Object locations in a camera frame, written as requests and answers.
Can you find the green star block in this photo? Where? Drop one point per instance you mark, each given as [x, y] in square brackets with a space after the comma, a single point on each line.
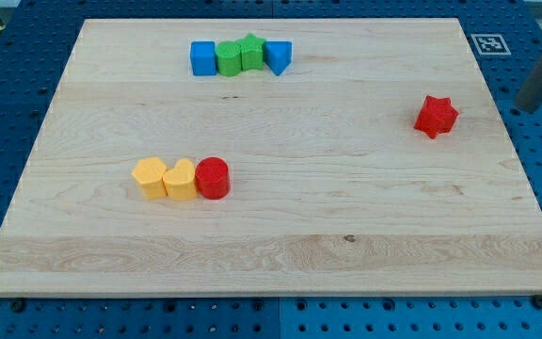
[251, 49]

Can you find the red star block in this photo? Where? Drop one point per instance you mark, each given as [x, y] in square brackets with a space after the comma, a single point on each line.
[437, 116]

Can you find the red cylinder block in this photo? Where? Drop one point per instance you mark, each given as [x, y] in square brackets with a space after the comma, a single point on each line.
[213, 178]

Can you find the yellow heart block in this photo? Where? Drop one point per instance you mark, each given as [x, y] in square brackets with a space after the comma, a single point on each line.
[180, 181]

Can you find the blue triangle block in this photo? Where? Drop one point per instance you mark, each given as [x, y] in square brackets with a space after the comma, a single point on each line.
[277, 55]

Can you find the yellow hexagon block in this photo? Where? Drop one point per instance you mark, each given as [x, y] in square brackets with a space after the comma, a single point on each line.
[148, 174]

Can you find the green cylinder block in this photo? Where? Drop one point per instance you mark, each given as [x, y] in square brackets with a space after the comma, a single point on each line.
[228, 58]

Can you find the blue cube block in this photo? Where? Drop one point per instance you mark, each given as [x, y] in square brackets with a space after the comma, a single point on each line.
[202, 58]

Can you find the white fiducial marker tag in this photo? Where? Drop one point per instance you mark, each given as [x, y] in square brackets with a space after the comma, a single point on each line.
[488, 44]

